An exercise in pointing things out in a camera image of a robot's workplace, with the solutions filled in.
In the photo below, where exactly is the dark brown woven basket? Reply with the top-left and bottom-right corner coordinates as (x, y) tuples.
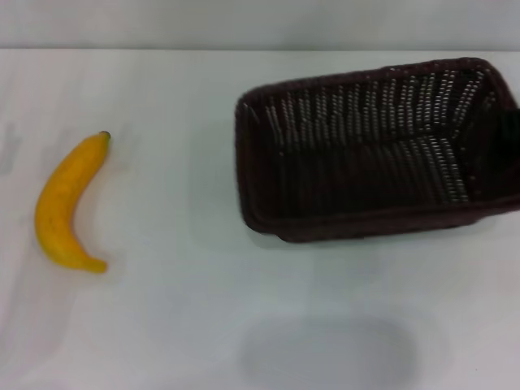
(234, 56), (520, 245)

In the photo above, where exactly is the yellow banana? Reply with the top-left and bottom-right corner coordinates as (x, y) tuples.
(33, 130), (112, 275)

